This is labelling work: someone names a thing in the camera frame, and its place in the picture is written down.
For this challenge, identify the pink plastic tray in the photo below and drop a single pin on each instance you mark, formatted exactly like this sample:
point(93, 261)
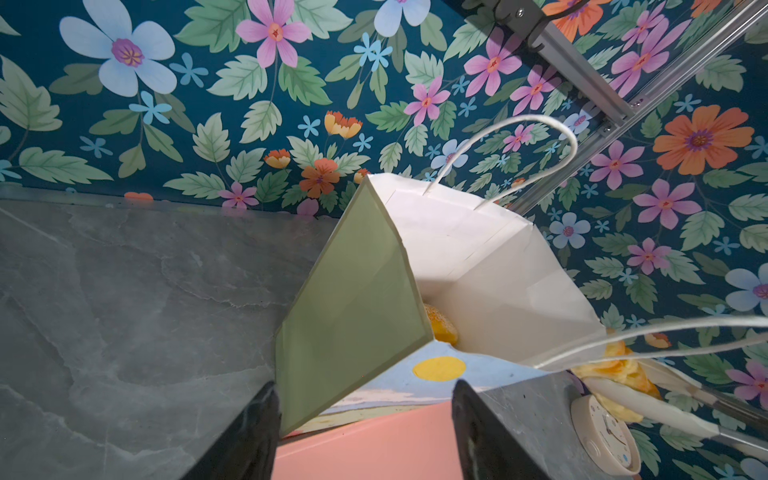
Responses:
point(418, 444)

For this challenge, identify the cream round alarm clock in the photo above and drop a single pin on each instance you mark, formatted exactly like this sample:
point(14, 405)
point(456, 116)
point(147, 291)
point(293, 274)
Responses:
point(606, 440)

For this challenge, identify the braided glazed fake bread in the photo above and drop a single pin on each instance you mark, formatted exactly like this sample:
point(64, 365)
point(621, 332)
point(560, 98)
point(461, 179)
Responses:
point(626, 372)

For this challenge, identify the landscape print paper bag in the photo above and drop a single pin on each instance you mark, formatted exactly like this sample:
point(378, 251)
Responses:
point(357, 343)

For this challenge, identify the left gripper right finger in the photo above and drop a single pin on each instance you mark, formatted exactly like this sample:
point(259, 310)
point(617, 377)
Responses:
point(486, 449)

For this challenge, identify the fake croissant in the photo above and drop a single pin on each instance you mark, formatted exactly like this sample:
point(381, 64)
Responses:
point(442, 328)

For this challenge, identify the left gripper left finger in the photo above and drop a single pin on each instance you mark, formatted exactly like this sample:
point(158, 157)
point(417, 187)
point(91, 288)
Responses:
point(246, 450)

